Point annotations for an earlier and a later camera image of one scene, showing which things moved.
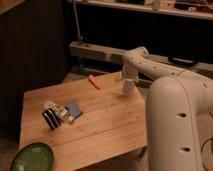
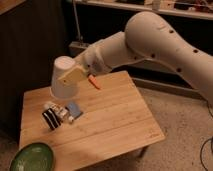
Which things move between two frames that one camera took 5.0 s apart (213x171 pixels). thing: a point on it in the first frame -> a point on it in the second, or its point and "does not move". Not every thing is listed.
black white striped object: (51, 119) does not move
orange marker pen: (94, 81) does not move
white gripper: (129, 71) -> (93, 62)
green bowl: (33, 157) does not move
